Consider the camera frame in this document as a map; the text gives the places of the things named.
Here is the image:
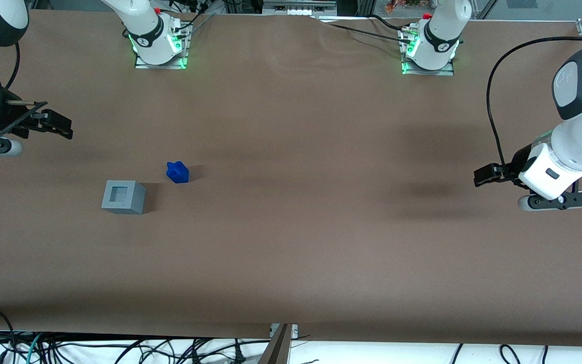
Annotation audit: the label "blue plastic part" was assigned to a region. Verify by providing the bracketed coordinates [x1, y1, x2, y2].
[166, 161, 190, 184]

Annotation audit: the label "gray square base block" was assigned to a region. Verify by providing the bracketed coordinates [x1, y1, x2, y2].
[101, 180, 147, 215]

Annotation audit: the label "brown table cover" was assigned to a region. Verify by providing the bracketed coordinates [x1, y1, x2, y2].
[0, 9, 582, 348]

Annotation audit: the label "white power strip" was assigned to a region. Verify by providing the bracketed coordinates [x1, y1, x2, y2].
[262, 2, 338, 17]

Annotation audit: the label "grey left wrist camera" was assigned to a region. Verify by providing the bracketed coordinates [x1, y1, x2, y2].
[518, 191, 582, 212]

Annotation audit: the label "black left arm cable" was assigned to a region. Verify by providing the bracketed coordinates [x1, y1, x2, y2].
[487, 36, 582, 175]

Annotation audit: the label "black cable across cover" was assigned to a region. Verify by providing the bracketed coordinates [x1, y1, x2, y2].
[316, 14, 418, 46]

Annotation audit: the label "teal floor cable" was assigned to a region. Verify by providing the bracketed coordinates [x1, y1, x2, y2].
[22, 333, 45, 364]

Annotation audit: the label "black tangled floor cables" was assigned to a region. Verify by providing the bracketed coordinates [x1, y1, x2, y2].
[38, 336, 271, 364]

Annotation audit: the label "metal table edge bracket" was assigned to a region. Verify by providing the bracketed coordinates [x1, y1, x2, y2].
[258, 323, 300, 364]

